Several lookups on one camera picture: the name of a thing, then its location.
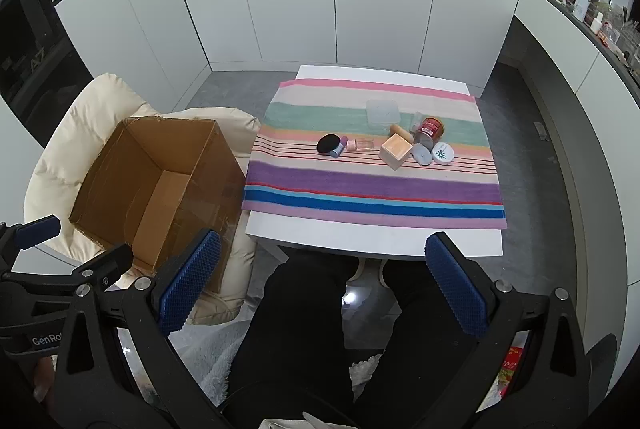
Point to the red printed packet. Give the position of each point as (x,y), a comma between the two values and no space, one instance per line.
(510,369)

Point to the striped colourful cloth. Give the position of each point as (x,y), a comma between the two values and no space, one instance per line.
(350,189)

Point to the beige makeup sponge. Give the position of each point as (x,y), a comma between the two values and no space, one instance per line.
(401,131)

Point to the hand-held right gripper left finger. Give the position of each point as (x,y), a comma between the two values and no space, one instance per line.
(192,281)

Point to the floor socket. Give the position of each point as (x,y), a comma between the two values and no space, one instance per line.
(541,130)

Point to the black round powder puff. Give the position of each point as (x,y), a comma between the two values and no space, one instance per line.
(328,144)

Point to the brown cardboard box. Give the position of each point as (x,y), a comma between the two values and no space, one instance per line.
(165,194)

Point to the white round compact green print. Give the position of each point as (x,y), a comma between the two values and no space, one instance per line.
(442,154)

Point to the person's left hand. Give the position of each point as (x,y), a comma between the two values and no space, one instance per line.
(44,379)

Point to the grey-blue compact case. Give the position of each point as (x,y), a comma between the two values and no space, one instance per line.
(421,154)

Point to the small clear plastic piece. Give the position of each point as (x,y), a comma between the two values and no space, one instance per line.
(416,119)

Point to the black glass wall panel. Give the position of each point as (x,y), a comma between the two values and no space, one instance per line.
(30,39)

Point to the small purple bottle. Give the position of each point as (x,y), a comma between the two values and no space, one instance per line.
(337,149)

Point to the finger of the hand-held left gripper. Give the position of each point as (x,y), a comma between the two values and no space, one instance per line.
(105,266)
(37,229)

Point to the person's black trousers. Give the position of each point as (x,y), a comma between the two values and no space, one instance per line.
(300,334)

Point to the clear plastic container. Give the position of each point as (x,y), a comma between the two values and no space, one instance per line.
(382,114)

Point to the white table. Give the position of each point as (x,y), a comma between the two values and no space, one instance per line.
(380,244)

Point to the square beige carton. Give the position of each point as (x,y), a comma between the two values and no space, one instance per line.
(395,151)

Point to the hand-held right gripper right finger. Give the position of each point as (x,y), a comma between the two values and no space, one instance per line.
(455,284)

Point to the red and gold can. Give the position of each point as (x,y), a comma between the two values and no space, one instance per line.
(430,129)

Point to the cream padded chair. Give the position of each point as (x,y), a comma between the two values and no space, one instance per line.
(90,109)

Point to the small clear pink bottle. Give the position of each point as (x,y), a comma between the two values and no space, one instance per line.
(362,145)

